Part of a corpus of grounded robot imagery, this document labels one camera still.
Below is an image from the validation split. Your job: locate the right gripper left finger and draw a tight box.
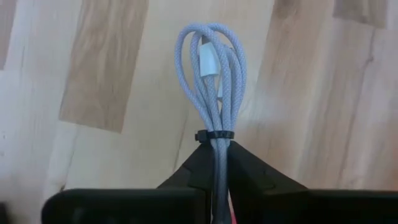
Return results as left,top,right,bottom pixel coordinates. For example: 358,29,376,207
157,142,216,224

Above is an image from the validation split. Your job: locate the grey braided cable bundle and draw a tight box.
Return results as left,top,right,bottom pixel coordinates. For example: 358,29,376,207
174,21,248,224

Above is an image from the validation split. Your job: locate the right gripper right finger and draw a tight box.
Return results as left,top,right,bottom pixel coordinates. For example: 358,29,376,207
226,140,309,192

